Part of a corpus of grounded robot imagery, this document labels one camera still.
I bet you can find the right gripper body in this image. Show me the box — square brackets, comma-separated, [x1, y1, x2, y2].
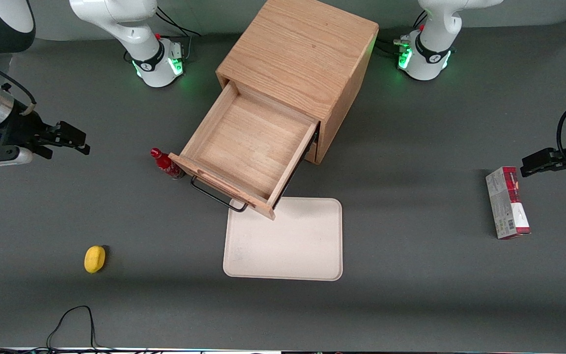
[0, 111, 50, 148]

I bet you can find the grey and red carton box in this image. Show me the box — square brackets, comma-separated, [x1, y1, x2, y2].
[485, 166, 532, 240]

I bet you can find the red cola bottle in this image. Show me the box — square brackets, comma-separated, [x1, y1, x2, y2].
[150, 147, 184, 180]

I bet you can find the yellow lemon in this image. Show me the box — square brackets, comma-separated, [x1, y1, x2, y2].
[84, 245, 107, 274]

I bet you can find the cream rectangular tray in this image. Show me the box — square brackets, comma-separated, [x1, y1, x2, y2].
[223, 197, 343, 282]

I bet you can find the wooden cabinet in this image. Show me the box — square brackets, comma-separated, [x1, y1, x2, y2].
[216, 0, 379, 165]

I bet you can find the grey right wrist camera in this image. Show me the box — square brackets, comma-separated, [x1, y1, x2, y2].
[0, 146, 34, 170]

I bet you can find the black right arm base cable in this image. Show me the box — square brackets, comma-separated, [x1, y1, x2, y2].
[154, 4, 200, 59]

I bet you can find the black arm base cable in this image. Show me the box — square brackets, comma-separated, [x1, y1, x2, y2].
[154, 4, 200, 59]
[375, 38, 411, 56]

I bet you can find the black floor cable loop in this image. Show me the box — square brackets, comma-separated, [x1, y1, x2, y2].
[46, 305, 98, 351]

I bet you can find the black left arm base cable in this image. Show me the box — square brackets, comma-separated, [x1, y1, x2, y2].
[375, 38, 411, 56]

